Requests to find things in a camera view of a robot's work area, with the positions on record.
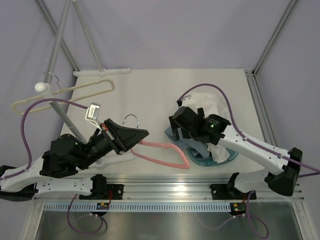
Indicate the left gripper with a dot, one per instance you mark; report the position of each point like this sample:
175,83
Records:
122,139

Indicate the pink hanger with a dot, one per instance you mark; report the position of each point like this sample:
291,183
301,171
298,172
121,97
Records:
185,165

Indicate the white pleated skirt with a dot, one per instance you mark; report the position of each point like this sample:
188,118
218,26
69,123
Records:
215,119

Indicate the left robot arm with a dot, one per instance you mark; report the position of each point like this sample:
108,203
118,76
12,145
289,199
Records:
65,158

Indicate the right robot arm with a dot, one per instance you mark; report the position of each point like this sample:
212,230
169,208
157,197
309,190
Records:
281,167

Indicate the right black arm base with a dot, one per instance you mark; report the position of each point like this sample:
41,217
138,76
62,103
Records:
227,191

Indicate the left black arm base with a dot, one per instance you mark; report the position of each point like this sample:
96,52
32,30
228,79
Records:
102,190

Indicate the teal plastic bin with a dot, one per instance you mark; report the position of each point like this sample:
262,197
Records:
209,161

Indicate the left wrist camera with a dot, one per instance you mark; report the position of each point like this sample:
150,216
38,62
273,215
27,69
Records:
92,114

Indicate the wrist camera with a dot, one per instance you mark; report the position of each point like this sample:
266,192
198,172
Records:
92,114
187,101

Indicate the aluminium mounting rail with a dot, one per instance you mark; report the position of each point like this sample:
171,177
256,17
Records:
144,190

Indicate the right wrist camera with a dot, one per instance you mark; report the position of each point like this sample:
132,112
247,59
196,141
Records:
187,101

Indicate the white slotted cable duct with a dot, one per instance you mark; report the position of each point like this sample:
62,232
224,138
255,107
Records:
128,207

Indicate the aluminium frame post right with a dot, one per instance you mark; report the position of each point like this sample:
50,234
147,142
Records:
280,26

